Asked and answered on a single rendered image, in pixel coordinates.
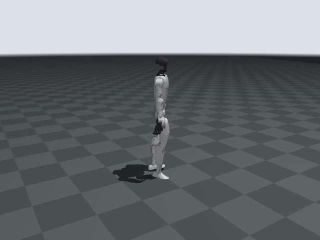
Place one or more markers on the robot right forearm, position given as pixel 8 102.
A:
pixel 159 111

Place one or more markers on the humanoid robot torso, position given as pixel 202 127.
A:
pixel 164 93

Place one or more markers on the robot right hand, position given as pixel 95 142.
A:
pixel 158 128

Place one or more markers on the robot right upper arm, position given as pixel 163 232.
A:
pixel 158 89

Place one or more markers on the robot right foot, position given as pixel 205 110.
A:
pixel 160 176

